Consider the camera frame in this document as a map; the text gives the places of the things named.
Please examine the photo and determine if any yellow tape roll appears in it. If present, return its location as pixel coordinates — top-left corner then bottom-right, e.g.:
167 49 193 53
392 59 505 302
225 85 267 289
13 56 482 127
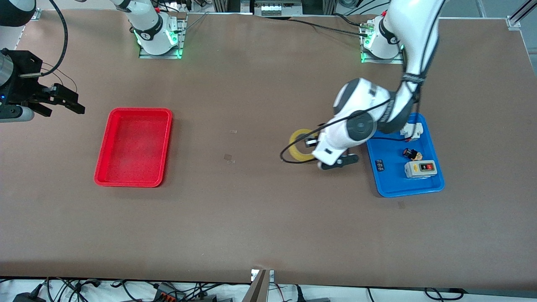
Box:
289 128 322 163

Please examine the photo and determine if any red plastic tray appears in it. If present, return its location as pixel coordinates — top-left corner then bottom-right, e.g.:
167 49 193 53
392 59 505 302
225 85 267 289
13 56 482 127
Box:
94 107 173 188

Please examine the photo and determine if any blue plastic tray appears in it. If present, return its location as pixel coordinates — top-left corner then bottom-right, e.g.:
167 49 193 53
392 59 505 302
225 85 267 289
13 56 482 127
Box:
366 112 445 198

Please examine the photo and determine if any white circuit breaker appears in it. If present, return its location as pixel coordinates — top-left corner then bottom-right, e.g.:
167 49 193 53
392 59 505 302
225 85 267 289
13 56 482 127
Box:
399 122 424 141

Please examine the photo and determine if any white power strip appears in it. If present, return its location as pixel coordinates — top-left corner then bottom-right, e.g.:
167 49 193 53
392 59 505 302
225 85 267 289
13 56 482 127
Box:
159 0 188 13

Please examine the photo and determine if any aluminium profile beam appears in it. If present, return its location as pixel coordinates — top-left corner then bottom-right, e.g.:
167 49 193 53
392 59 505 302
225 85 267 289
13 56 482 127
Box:
242 269 275 302

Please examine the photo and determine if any black power adapter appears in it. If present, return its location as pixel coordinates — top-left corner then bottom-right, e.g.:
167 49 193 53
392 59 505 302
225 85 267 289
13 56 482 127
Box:
13 289 46 302

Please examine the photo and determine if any orange black connector block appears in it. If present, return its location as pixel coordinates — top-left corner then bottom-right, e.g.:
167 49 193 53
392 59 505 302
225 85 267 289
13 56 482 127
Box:
153 283 186 302

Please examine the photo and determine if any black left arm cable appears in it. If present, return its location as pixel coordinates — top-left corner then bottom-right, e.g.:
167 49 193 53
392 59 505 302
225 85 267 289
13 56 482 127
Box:
280 0 441 164

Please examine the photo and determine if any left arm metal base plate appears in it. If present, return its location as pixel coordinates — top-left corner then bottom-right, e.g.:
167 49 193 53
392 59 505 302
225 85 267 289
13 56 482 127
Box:
361 24 405 65

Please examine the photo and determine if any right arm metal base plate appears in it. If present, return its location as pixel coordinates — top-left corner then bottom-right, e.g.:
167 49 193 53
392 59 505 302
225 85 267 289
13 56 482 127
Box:
138 16 184 60

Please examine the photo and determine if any black cable on table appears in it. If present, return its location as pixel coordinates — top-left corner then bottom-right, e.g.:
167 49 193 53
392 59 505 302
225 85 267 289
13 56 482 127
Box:
289 13 370 36

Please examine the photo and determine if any grey switch box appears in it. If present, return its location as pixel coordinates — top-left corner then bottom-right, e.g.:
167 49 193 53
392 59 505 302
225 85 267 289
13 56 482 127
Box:
404 161 438 180

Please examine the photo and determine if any black looped floor cable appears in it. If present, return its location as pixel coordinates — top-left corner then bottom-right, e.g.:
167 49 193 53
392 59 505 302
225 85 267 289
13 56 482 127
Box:
424 287 465 301

